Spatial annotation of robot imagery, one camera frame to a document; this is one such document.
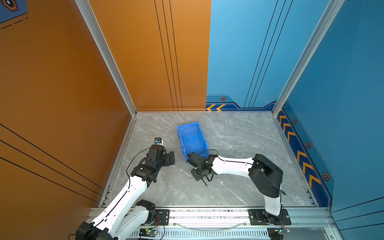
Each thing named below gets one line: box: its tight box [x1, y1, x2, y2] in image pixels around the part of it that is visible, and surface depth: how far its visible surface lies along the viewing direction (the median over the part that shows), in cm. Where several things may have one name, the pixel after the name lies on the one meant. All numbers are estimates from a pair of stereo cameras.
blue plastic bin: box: [177, 121, 209, 163], surface depth 106 cm
